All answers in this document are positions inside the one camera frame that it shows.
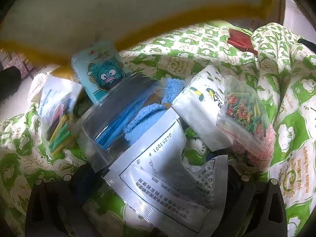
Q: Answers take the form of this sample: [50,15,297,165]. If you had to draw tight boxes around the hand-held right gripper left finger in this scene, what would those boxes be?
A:
[25,164,107,237]

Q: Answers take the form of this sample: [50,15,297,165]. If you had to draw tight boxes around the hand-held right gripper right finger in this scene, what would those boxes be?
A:
[217,163,288,237]

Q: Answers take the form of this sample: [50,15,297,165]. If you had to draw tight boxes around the pink fluffy scrunchie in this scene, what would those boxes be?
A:
[232,123,277,171]

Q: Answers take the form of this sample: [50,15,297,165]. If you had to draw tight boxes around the clear bag of coloured sticks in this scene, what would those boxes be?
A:
[37,75,83,157]

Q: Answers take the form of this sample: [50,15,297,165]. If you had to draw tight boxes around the white printed foil pouch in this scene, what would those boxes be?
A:
[104,109,229,237]

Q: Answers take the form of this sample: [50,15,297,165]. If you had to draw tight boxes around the bag of colourful tubes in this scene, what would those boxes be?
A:
[216,75,271,158]

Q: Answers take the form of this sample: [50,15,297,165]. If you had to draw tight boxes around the blue terry towel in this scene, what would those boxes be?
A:
[125,78,185,145]

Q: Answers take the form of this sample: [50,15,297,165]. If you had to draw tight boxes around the white lemon print tissue pack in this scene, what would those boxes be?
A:
[171,65,235,151]

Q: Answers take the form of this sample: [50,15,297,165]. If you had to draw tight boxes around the blue cartoon tissue pack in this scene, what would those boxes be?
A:
[71,39,131,104]

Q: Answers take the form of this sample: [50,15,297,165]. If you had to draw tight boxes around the yellow-taped white cardboard box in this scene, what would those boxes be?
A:
[0,0,287,66]

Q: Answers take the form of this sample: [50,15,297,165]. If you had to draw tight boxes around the green white printed blanket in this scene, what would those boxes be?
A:
[0,21,316,237]

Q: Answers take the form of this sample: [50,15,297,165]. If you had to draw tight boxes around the red booklet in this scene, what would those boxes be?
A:
[227,28,258,55]

